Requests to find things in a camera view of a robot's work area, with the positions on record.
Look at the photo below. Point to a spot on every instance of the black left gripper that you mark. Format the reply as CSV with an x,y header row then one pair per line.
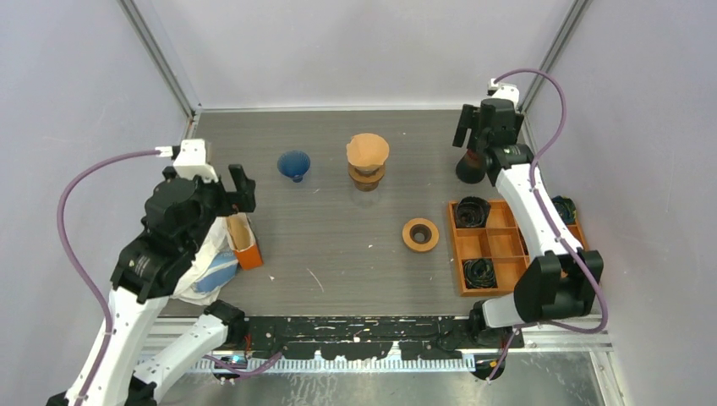
x,y
245,200

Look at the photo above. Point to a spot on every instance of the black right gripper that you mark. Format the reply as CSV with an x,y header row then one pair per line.
x,y
469,119

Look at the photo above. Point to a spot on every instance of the red black carafe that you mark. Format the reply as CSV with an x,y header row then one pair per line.
x,y
471,168

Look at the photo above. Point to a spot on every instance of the blue ribbed dripper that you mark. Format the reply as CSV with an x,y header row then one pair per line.
x,y
294,165

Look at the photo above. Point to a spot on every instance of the brown paper coffee filter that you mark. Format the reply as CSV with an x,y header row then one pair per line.
x,y
367,151

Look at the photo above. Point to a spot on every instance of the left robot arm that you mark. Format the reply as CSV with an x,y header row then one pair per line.
x,y
146,274

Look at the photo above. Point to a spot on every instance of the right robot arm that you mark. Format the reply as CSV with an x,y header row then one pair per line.
x,y
562,278

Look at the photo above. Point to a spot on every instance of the orange coffee filter box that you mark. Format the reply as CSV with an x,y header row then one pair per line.
x,y
243,242

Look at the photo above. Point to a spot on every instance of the white blue plastic bag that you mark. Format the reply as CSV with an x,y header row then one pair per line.
x,y
213,267

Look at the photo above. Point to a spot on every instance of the dark rolled coil back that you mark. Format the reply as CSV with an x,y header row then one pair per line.
x,y
471,212

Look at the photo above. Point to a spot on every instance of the dark rolled coil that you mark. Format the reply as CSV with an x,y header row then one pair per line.
x,y
471,212
479,273

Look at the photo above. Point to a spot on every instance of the orange compartment tray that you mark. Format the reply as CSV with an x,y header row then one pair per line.
x,y
500,241

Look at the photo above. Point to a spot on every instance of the blue yellow rolled coil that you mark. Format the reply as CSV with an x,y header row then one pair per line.
x,y
566,209

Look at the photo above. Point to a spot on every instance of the dark rolled coil front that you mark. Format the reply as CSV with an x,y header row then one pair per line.
x,y
479,273

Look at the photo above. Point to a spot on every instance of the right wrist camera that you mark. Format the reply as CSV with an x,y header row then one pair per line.
x,y
504,91

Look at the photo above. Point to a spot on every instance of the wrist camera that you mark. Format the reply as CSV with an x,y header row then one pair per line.
x,y
504,91
191,158

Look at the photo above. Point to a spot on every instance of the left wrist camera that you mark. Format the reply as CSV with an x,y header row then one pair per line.
x,y
191,158

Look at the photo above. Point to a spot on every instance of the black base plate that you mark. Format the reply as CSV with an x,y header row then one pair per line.
x,y
426,337

